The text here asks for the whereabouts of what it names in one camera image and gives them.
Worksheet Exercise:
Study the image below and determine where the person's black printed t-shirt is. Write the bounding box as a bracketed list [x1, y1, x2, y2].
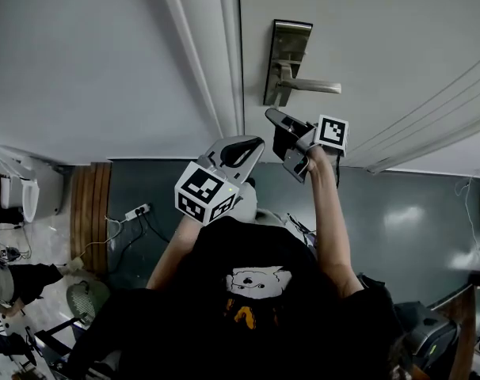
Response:
[67, 215, 408, 380]

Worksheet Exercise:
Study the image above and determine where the person's left forearm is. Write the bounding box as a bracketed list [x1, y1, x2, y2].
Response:
[146, 211, 204, 291]

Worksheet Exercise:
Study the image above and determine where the white power strip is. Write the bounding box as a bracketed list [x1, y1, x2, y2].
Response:
[124, 203, 151, 222]

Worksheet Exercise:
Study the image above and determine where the white door frame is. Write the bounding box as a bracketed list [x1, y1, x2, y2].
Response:
[156, 0, 246, 138]

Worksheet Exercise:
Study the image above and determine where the brown wooden threshold panel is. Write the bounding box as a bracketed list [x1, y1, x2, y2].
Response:
[69, 161, 112, 277]

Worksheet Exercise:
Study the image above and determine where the black gripper wrist strap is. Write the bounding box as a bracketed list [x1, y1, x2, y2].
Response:
[333, 153, 343, 190]

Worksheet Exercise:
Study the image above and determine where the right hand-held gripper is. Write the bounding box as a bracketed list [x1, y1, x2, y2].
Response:
[264, 107, 350, 184]

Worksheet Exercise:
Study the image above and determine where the brown wooden table leg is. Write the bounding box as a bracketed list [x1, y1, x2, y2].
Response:
[448, 273, 480, 380]

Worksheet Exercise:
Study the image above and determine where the black metal stand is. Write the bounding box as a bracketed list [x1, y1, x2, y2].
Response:
[24, 317, 85, 374]

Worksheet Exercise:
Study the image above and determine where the thin white hanging cable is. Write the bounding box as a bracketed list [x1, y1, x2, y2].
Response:
[454, 175, 480, 251]

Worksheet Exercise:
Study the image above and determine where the silver door lock with handle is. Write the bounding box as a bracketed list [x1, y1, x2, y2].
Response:
[263, 19, 343, 108]

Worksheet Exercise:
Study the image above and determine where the black power cable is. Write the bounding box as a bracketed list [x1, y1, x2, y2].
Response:
[108, 211, 170, 273]

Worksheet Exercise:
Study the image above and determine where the person's right forearm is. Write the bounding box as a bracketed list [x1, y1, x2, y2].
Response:
[306, 145, 364, 298]

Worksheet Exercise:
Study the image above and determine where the white door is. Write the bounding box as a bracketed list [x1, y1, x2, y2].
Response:
[238, 0, 480, 175]

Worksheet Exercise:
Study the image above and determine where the white power cable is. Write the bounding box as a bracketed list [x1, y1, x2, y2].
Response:
[76, 215, 125, 261]

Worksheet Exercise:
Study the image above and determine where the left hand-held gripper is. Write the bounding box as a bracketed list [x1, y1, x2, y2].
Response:
[173, 134, 265, 227]

